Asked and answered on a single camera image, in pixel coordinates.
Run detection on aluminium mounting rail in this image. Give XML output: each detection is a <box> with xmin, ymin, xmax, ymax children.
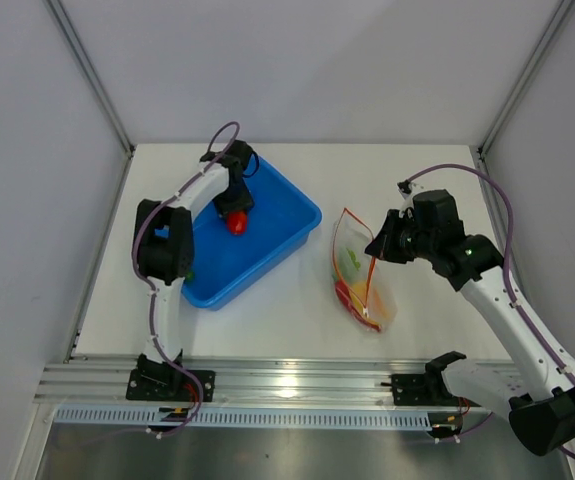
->
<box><xmin>34</xmin><ymin>355</ymin><xmax>528</xmax><ymax>414</ymax></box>

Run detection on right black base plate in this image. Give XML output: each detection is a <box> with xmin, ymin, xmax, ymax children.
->
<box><xmin>380</xmin><ymin>374</ymin><xmax>465</xmax><ymax>407</ymax></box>

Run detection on blue plastic tray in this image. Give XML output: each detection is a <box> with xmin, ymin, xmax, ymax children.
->
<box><xmin>181</xmin><ymin>159</ymin><xmax>322</xmax><ymax>310</ymax></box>

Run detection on aluminium frame post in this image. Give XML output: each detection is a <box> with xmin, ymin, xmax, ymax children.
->
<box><xmin>44</xmin><ymin>0</ymin><xmax>135</xmax><ymax>156</ymax></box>
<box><xmin>477</xmin><ymin>0</ymin><xmax>575</xmax><ymax>162</ymax></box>

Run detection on green grape bunch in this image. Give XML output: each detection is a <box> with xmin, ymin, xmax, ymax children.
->
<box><xmin>339</xmin><ymin>247</ymin><xmax>362</xmax><ymax>271</ymax></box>

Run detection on clear zip top bag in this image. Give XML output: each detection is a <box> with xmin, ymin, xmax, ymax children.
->
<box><xmin>329</xmin><ymin>206</ymin><xmax>399</xmax><ymax>335</ymax></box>

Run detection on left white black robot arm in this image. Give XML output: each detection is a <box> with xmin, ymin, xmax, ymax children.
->
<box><xmin>131</xmin><ymin>140</ymin><xmax>260</xmax><ymax>400</ymax></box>

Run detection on left aluminium frame post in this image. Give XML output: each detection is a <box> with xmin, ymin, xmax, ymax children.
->
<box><xmin>44</xmin><ymin>0</ymin><xmax>135</xmax><ymax>156</ymax></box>

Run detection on red chili pepper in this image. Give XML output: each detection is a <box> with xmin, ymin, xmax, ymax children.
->
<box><xmin>334</xmin><ymin>280</ymin><xmax>382</xmax><ymax>333</ymax></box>

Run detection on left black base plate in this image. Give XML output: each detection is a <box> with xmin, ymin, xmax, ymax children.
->
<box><xmin>125</xmin><ymin>369</ymin><xmax>216</xmax><ymax>403</ymax></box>

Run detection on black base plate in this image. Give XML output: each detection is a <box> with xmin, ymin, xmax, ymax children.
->
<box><xmin>125</xmin><ymin>369</ymin><xmax>216</xmax><ymax>403</ymax></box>
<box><xmin>380</xmin><ymin>374</ymin><xmax>465</xmax><ymax>407</ymax></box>

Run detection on white slotted cable duct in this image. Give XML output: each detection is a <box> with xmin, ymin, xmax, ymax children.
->
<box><xmin>53</xmin><ymin>404</ymin><xmax>432</xmax><ymax>431</ymax></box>

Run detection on yellow orange mango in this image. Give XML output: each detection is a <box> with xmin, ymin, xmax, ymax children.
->
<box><xmin>360</xmin><ymin>281</ymin><xmax>398</xmax><ymax>331</ymax></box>

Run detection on right aluminium frame post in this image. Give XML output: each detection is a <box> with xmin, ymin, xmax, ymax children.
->
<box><xmin>477</xmin><ymin>0</ymin><xmax>575</xmax><ymax>162</ymax></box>

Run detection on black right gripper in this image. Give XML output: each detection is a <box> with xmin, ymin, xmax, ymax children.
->
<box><xmin>365</xmin><ymin>210</ymin><xmax>436</xmax><ymax>265</ymax></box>

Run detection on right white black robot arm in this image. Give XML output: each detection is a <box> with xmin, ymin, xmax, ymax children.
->
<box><xmin>365</xmin><ymin>181</ymin><xmax>575</xmax><ymax>456</ymax></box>

